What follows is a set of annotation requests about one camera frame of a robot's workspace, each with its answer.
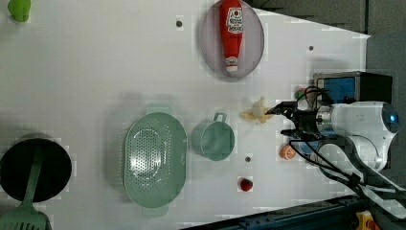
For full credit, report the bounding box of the plush strawberry near table edge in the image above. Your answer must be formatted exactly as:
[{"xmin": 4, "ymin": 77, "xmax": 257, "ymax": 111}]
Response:
[{"xmin": 239, "ymin": 178, "xmax": 253, "ymax": 192}]

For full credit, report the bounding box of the green cup with handle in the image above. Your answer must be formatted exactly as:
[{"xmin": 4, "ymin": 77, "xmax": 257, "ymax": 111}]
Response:
[{"xmin": 192, "ymin": 112, "xmax": 236, "ymax": 161}]

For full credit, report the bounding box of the grey round plate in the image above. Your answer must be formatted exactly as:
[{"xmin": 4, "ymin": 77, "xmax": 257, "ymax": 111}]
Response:
[{"xmin": 199, "ymin": 1, "xmax": 264, "ymax": 79}]

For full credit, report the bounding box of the black pot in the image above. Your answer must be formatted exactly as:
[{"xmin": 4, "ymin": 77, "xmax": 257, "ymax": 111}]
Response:
[{"xmin": 1, "ymin": 133, "xmax": 73, "ymax": 202}]

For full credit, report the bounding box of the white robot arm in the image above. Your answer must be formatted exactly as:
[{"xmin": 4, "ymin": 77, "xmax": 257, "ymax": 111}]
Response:
[{"xmin": 267, "ymin": 102, "xmax": 405, "ymax": 222}]

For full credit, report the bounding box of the green slotted spatula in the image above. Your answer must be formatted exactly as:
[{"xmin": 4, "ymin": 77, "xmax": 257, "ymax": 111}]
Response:
[{"xmin": 0, "ymin": 148, "xmax": 47, "ymax": 230}]

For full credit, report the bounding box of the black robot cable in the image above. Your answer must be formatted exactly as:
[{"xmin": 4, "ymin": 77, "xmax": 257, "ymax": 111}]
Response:
[{"xmin": 288, "ymin": 85, "xmax": 406, "ymax": 199}]

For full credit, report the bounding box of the plush peeled banana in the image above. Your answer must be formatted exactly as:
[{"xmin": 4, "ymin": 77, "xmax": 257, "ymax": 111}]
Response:
[{"xmin": 239, "ymin": 97, "xmax": 274, "ymax": 124}]

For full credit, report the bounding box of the plush orange slice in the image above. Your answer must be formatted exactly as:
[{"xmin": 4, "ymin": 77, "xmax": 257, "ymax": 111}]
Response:
[{"xmin": 280, "ymin": 145, "xmax": 296, "ymax": 160}]

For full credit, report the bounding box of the blue metal frame rail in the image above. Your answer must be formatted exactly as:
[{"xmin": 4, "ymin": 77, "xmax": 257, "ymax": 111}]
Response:
[{"xmin": 183, "ymin": 195, "xmax": 369, "ymax": 230}]

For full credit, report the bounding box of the blue bowl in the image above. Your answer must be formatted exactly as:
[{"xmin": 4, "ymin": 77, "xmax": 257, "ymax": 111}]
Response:
[{"xmin": 290, "ymin": 139, "xmax": 319, "ymax": 155}]

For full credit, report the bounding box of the green oval colander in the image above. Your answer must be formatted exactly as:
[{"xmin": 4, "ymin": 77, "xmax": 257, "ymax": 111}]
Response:
[{"xmin": 123, "ymin": 105, "xmax": 188, "ymax": 218}]

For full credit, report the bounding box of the plush strawberry near oven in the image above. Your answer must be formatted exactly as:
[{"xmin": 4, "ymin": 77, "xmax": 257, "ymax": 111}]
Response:
[{"xmin": 294, "ymin": 87, "xmax": 305, "ymax": 100}]

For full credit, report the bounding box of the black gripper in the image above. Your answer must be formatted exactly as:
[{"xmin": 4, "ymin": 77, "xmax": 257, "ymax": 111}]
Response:
[{"xmin": 266, "ymin": 102, "xmax": 320, "ymax": 138}]

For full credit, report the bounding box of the red plush ketchup bottle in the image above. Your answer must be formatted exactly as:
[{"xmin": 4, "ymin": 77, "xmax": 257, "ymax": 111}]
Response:
[{"xmin": 219, "ymin": 0, "xmax": 243, "ymax": 72}]

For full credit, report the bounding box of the green plush vegetable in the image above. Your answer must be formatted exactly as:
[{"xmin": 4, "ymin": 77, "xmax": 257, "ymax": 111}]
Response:
[{"xmin": 8, "ymin": 0, "xmax": 32, "ymax": 22}]

